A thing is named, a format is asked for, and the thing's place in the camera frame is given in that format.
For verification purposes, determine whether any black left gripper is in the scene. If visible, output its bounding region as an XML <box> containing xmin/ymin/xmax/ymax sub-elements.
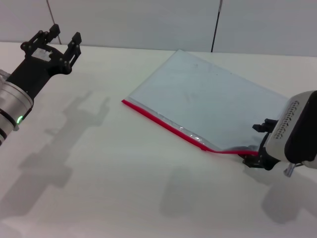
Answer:
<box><xmin>6</xmin><ymin>24</ymin><xmax>82</xmax><ymax>99</ymax></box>

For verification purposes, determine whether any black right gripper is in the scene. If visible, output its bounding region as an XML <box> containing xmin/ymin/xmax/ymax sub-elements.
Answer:
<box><xmin>242</xmin><ymin>119</ymin><xmax>282</xmax><ymax>172</ymax></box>

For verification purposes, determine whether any clear red-zip document bag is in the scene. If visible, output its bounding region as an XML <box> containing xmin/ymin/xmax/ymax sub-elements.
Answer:
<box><xmin>121</xmin><ymin>49</ymin><xmax>290</xmax><ymax>157</ymax></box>

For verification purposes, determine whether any silver vented right wrist box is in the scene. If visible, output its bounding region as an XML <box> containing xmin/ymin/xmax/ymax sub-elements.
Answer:
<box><xmin>269</xmin><ymin>90</ymin><xmax>317</xmax><ymax>170</ymax></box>

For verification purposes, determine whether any metal right wrist connector plug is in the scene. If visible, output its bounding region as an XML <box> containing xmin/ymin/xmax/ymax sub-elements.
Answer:
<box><xmin>284</xmin><ymin>162</ymin><xmax>297</xmax><ymax>178</ymax></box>

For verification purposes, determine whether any thin black vertical pole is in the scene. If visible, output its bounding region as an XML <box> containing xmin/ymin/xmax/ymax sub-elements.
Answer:
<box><xmin>211</xmin><ymin>0</ymin><xmax>223</xmax><ymax>53</ymax></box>

